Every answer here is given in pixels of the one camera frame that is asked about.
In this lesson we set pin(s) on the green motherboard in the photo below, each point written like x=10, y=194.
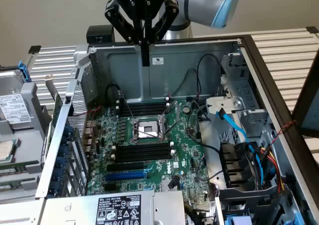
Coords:
x=184, y=145

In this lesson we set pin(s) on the silver drive bracket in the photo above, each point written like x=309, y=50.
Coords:
x=211, y=103

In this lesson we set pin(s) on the black box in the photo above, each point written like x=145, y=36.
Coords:
x=96, y=33

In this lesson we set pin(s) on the dark grey plastic disk bay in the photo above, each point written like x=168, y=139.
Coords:
x=249, y=197

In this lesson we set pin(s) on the silver power supply with label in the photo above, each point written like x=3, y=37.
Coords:
x=164, y=207

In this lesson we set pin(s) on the thin metal locking lever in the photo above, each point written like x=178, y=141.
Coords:
x=172, y=128
x=126, y=104

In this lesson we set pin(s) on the white case sticker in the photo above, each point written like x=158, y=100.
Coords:
x=157, y=60

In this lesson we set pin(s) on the CPU socket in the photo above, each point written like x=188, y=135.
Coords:
x=145, y=128

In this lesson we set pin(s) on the blue card latch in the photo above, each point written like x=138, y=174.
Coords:
x=68, y=131
x=64, y=151
x=61, y=162
x=55, y=186
x=58, y=174

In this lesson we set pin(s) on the open grey PC case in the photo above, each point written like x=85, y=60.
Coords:
x=179, y=58

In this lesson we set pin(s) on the black RAM slot white latches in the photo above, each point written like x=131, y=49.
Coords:
x=144, y=103
x=143, y=157
x=144, y=110
x=143, y=150

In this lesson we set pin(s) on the blue plastic clip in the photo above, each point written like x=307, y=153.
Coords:
x=298, y=216

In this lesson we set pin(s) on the blue disk carrier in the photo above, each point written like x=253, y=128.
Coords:
x=23, y=70

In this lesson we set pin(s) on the silver socket cover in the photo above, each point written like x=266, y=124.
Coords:
x=177, y=109

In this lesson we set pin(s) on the blue expansion slot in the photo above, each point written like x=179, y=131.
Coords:
x=124, y=176

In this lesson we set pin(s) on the long black expansion slot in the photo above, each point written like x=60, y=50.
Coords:
x=124, y=167

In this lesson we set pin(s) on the coin battery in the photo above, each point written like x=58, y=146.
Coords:
x=186, y=109

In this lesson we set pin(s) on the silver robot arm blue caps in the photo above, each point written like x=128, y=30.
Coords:
x=199, y=3

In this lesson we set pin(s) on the dark leaning panel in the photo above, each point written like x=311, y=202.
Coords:
x=305, y=93

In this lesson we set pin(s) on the silver hard disk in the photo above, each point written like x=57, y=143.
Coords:
x=15, y=105

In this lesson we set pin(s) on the silver CPU chip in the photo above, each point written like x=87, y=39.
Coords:
x=8, y=151

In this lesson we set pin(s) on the green graphics card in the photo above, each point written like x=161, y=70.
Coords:
x=57, y=105

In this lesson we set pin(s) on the silver metal disk bay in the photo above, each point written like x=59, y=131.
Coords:
x=251, y=93

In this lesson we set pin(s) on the short black expansion slot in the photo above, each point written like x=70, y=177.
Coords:
x=111, y=187

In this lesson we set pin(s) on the grey drive unit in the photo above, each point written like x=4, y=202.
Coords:
x=30, y=135

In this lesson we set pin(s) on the black angled plug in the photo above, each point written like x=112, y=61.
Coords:
x=173, y=182

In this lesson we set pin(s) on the silver finned heatsink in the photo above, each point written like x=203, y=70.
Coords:
x=164, y=186

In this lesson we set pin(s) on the black table end cap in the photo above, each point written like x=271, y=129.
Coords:
x=312, y=30
x=35, y=49

